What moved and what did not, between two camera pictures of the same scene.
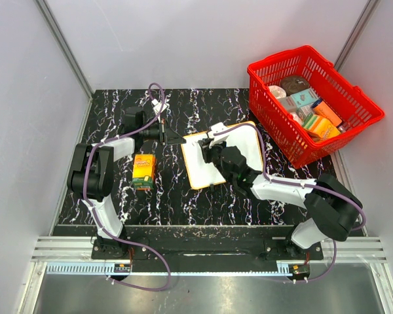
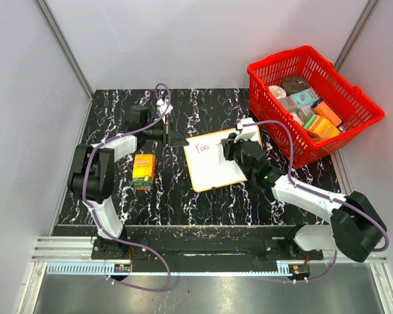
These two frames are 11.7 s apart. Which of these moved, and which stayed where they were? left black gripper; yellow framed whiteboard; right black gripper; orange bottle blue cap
Moved: right black gripper
Stayed: orange bottle blue cap; left black gripper; yellow framed whiteboard
